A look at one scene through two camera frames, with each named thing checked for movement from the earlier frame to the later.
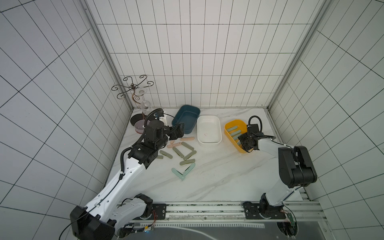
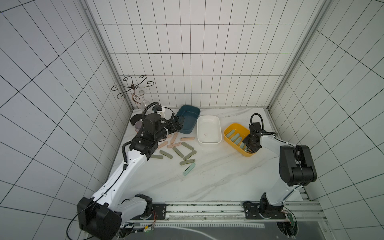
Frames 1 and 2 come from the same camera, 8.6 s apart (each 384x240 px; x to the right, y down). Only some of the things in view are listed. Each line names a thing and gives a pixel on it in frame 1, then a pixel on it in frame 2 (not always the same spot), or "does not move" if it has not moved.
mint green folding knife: x=189 y=169 does not move
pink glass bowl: x=139 y=126 does not move
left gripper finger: x=179 y=130 -> x=177 y=122
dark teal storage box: x=188 y=115 does not move
